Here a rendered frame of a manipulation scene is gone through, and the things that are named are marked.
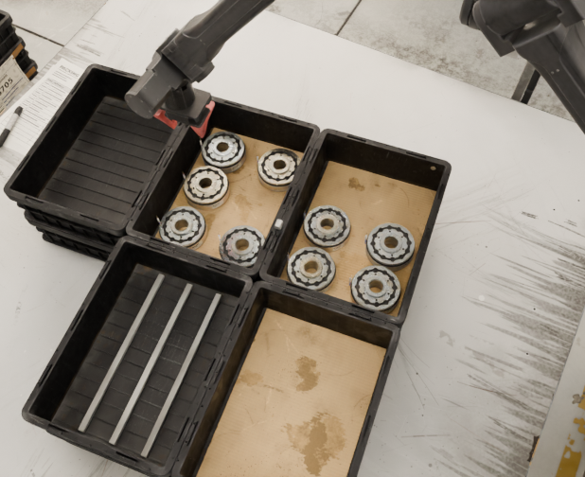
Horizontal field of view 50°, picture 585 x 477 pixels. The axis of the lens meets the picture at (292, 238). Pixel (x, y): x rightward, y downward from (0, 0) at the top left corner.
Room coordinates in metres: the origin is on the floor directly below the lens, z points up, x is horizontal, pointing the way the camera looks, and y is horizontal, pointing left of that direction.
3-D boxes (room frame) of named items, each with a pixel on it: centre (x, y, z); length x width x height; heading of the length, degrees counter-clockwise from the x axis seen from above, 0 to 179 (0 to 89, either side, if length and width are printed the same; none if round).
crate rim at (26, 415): (0.40, 0.29, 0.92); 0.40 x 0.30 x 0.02; 156
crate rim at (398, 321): (0.64, -0.14, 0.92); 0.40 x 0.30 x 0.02; 156
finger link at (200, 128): (0.79, 0.18, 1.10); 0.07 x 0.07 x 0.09; 65
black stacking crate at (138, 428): (0.40, 0.29, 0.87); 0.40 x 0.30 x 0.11; 156
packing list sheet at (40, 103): (1.19, 0.65, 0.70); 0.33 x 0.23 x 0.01; 148
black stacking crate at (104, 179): (0.89, 0.41, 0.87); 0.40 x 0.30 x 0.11; 156
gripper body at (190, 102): (0.79, 0.19, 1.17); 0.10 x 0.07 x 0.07; 65
